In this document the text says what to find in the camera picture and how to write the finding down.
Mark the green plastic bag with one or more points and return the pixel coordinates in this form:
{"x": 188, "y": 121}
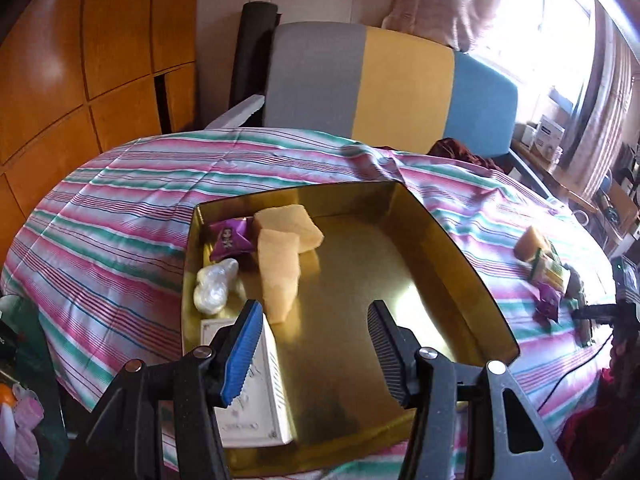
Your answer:
{"x": 25, "y": 360}

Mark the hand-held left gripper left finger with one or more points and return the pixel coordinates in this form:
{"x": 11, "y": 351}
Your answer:
{"x": 242, "y": 355}

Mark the small green carton box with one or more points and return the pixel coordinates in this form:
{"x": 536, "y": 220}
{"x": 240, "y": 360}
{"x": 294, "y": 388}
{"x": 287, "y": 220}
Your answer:
{"x": 547, "y": 271}

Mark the wooden wardrobe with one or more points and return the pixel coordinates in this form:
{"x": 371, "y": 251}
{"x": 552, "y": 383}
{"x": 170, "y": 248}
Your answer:
{"x": 75, "y": 60}

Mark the dark red cloth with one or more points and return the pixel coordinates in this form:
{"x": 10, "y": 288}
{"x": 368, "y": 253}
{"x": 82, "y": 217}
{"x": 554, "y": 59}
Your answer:
{"x": 460, "y": 152}

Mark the white plastic bundle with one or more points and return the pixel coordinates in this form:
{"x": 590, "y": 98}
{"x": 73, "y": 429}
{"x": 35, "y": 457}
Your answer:
{"x": 215, "y": 287}

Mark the black rolled mat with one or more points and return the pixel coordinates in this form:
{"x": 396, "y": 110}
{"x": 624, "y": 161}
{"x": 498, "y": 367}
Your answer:
{"x": 252, "y": 45}

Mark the pink striped curtain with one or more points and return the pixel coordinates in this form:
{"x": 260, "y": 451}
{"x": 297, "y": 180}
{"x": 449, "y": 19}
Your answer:
{"x": 445, "y": 0}

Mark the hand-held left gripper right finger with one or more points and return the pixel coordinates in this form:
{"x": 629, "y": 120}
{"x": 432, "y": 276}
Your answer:
{"x": 387, "y": 355}

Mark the wooden desk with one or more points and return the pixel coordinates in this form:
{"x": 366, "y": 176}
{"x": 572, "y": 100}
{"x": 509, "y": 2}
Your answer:
{"x": 560, "y": 180}

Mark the striped pink green blanket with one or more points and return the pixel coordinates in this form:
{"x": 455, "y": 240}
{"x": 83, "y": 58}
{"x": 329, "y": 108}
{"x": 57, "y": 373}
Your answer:
{"x": 125, "y": 200}

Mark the purple candy packet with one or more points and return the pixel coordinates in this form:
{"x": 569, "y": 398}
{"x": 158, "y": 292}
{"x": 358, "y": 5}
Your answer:
{"x": 230, "y": 240}
{"x": 547, "y": 302}

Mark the yellow sponge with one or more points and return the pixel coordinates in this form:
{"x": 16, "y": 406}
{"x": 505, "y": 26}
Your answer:
{"x": 277, "y": 275}
{"x": 530, "y": 244}
{"x": 287, "y": 222}

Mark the brown striped curtain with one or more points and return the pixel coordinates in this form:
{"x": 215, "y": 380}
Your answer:
{"x": 607, "y": 85}

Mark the gold metal tin box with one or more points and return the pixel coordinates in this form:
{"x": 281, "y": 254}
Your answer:
{"x": 350, "y": 310}

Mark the dark red clothing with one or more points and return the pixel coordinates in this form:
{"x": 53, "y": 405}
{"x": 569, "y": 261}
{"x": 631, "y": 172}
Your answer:
{"x": 600, "y": 425}

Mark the grey yellow blue chair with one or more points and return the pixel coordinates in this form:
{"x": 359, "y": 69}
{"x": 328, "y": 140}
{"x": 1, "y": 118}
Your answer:
{"x": 400, "y": 85}

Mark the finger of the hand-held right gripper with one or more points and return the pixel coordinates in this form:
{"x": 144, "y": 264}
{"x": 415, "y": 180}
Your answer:
{"x": 592, "y": 312}

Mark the white printed carton box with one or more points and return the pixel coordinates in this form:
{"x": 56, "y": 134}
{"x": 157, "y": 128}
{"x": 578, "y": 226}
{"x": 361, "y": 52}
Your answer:
{"x": 274, "y": 385}

